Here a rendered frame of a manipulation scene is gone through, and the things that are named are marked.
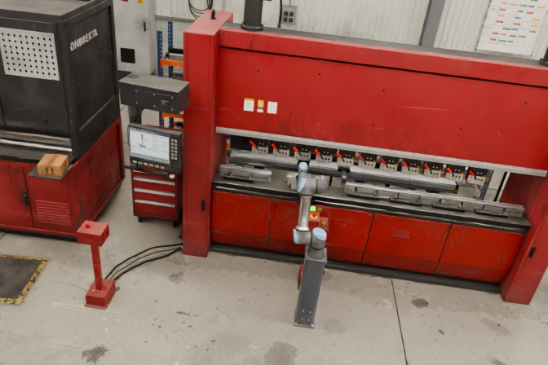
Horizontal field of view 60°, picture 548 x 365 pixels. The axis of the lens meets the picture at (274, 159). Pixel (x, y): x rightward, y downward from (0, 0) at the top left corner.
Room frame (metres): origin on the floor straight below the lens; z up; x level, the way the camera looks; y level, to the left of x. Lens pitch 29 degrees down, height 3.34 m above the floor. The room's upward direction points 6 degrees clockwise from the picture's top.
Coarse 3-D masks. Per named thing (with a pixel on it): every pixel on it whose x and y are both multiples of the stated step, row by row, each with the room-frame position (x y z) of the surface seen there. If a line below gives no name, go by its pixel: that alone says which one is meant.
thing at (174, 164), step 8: (128, 128) 3.41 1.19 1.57; (136, 128) 3.39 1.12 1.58; (144, 128) 3.38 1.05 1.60; (152, 128) 3.40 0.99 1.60; (160, 128) 3.46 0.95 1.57; (128, 136) 3.41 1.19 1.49; (176, 136) 3.33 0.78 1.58; (176, 144) 3.33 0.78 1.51; (176, 152) 3.33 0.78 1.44; (136, 160) 3.40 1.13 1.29; (144, 160) 3.38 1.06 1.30; (152, 160) 3.37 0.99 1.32; (176, 160) 3.33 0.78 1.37; (160, 168) 3.36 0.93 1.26; (168, 168) 3.34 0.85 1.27; (176, 168) 3.33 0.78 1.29
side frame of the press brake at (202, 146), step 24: (192, 24) 3.99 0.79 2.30; (216, 24) 4.07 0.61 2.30; (192, 48) 3.76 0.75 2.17; (216, 48) 3.87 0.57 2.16; (192, 72) 3.76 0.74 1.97; (216, 72) 3.90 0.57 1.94; (192, 96) 3.76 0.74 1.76; (216, 96) 3.93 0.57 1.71; (192, 120) 3.76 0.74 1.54; (192, 144) 3.76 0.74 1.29; (216, 144) 4.02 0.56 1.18; (192, 168) 3.76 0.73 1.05; (216, 168) 4.07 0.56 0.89; (192, 192) 3.75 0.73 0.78; (192, 216) 3.75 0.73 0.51; (192, 240) 3.76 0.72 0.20
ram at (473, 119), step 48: (240, 48) 4.00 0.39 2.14; (240, 96) 3.94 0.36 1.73; (288, 96) 3.92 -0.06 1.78; (336, 96) 3.90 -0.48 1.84; (384, 96) 3.87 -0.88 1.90; (432, 96) 3.85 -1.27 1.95; (480, 96) 3.83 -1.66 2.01; (528, 96) 3.81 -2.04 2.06; (384, 144) 3.87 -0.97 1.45; (432, 144) 3.85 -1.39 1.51; (480, 144) 3.82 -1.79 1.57; (528, 144) 3.80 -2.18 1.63
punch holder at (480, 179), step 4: (468, 168) 3.89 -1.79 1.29; (472, 168) 3.82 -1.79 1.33; (476, 168) 3.82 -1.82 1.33; (480, 168) 3.82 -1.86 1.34; (468, 172) 3.86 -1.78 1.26; (472, 172) 3.82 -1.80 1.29; (476, 172) 3.82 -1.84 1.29; (480, 172) 3.82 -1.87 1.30; (484, 172) 3.81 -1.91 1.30; (468, 176) 3.83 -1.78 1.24; (472, 176) 3.82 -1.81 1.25; (476, 176) 3.82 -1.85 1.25; (480, 176) 3.82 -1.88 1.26; (468, 180) 3.82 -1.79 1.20; (472, 180) 3.82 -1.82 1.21; (476, 180) 3.81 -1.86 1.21; (480, 180) 3.82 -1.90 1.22; (484, 180) 3.81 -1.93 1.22; (480, 184) 3.81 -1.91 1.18
